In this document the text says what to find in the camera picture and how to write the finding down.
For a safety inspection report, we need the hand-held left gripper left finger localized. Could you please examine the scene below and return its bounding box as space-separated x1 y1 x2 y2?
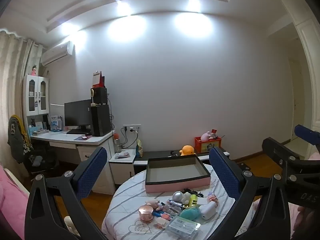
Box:
24 146 108 240

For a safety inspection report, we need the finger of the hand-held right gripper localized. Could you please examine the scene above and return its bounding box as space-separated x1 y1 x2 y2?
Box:
262 137 304 178
294 124 320 146

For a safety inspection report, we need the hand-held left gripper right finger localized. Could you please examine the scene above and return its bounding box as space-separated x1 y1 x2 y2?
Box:
209 147 292 240

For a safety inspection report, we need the small pink doll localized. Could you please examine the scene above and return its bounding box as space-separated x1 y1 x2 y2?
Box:
207 192 220 207

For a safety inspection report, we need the white handheld device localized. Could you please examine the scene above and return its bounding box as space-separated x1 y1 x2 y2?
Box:
200 201 217 221

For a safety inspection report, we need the pink box with black rim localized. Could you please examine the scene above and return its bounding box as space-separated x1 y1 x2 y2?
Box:
145 154 211 194

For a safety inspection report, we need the teal pouch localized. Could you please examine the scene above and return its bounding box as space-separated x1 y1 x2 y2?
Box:
179 207 201 222

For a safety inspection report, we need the blue gold carton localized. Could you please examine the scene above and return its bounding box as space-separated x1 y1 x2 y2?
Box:
167 199 186 209

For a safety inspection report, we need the clear plastic box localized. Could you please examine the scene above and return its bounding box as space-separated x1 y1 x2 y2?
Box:
166 216 202 238

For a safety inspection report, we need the rose gold round jar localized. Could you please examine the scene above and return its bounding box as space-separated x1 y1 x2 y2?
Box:
138 205 154 223

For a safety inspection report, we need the pig doll figure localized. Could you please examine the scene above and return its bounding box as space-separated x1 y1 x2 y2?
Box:
146 199 163 211

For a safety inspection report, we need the blue pen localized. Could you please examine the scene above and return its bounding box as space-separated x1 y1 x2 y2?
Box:
152 210 173 221

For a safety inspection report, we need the white nightstand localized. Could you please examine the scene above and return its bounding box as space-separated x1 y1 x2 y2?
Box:
108 148 137 188

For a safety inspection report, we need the red storage box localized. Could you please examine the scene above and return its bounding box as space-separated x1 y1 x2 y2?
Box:
194 136 223 153

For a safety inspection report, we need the white desk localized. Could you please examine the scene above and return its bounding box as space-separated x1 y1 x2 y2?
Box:
29 129 117 196

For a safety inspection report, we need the orange capped water bottle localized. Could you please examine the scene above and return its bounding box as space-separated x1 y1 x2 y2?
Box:
114 134 123 153

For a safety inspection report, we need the yellow duck plush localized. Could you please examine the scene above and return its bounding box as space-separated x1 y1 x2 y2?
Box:
179 145 196 156

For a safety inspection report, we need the striped tablecloth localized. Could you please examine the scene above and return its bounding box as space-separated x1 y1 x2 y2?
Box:
101 164 258 240

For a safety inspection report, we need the black office chair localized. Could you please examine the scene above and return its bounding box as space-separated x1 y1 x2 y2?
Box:
15 142 61 179

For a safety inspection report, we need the black computer tower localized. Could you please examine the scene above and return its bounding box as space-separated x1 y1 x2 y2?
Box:
90 104 112 137

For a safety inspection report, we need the snack bag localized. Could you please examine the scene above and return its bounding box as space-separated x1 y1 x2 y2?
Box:
136 138 144 158

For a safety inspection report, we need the blue white desk box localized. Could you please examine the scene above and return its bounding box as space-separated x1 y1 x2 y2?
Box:
51 115 62 131

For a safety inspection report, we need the black monitor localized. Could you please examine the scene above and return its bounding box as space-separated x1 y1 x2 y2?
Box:
64 99 93 128

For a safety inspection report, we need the black speaker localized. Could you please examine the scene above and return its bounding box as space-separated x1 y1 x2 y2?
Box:
91 87 108 105

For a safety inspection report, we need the grey jacket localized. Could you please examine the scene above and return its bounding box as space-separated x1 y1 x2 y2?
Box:
7 115 34 164

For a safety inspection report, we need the pink blanket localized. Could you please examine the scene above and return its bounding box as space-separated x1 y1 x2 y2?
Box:
0 164 30 232

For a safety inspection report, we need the red white calendar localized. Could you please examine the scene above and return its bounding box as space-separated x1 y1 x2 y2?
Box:
92 71 106 88

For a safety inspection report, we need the white hutch cabinet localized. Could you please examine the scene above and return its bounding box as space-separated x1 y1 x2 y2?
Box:
22 75 51 117

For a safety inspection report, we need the beige curtain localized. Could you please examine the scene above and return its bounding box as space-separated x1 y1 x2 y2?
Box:
0 29 42 160

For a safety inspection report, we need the white air conditioner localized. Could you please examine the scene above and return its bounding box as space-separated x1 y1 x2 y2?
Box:
41 41 76 67

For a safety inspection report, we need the white bed post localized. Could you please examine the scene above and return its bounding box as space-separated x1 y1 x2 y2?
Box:
63 216 81 238

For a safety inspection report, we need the wall power outlet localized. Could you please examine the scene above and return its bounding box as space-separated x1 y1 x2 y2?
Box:
123 124 141 134

